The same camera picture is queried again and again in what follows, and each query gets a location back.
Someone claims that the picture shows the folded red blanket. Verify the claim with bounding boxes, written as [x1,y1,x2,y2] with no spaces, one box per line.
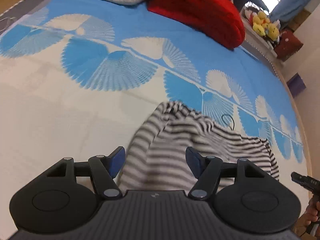
[147,0,247,49]

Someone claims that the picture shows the yellow smiling plush toy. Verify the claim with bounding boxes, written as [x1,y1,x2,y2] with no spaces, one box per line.
[265,23,280,40]

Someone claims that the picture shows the person's right hand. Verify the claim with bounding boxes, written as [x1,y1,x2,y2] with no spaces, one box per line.
[306,197,320,230]

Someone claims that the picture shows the blue white patterned bed sheet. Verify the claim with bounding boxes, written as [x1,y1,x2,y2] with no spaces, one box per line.
[0,0,308,183]

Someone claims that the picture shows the black wire basket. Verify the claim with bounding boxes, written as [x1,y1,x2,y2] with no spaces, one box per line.
[241,1,269,15]

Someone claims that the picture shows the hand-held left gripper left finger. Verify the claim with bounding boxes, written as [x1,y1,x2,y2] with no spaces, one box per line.
[42,146,126,198]

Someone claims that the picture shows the black white striped hoodie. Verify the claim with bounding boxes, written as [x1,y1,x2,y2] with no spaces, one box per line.
[117,100,280,195]

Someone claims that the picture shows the yellow plush toys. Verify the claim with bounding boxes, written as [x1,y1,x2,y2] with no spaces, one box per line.
[240,12,285,68]

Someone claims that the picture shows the dark red bag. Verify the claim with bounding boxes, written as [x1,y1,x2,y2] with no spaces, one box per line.
[275,29,304,60]

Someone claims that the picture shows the purple box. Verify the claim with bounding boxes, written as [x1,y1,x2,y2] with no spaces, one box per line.
[287,74,307,97]

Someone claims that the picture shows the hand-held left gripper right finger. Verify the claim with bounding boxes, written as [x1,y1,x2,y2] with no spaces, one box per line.
[185,146,270,200]

